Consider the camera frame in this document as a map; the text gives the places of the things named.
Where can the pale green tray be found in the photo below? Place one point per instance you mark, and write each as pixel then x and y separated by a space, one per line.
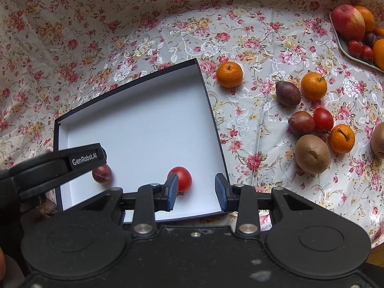
pixel 342 44

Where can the brown kiwi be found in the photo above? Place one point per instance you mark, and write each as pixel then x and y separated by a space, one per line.
pixel 312 154
pixel 378 141

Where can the small mandarin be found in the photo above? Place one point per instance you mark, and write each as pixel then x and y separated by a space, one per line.
pixel 229 75

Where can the dark blue cardboard box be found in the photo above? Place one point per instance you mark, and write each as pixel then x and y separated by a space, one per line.
pixel 135 120

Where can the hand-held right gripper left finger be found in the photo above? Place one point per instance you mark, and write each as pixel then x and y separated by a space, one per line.
pixel 172 192

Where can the large knobbed orange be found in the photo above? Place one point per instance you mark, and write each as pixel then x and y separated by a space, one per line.
pixel 379 54

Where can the dark purple plum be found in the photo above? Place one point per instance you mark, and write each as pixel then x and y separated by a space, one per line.
pixel 369 38
pixel 288 93

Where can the red tomato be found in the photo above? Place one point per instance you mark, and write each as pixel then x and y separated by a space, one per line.
pixel 355 48
pixel 183 178
pixel 323 119
pixel 367 53

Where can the round orange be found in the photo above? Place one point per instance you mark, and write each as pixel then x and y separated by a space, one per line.
pixel 367 16

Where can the red brown plum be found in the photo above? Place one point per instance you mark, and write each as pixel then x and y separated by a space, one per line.
pixel 301 123

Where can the floral tablecloth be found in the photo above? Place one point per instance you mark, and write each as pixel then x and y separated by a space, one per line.
pixel 150 21

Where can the red purple plum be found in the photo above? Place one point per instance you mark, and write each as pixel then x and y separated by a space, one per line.
pixel 102 176

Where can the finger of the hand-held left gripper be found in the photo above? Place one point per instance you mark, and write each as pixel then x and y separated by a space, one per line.
pixel 60 168

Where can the mandarin with stem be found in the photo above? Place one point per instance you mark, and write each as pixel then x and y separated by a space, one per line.
pixel 313 86
pixel 342 138

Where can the tiny mandarin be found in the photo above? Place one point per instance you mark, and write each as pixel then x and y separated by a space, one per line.
pixel 379 31

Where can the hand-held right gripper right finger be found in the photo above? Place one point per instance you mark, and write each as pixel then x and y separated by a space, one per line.
pixel 219 192

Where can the red yellow apple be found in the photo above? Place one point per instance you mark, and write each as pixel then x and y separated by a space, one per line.
pixel 348 22

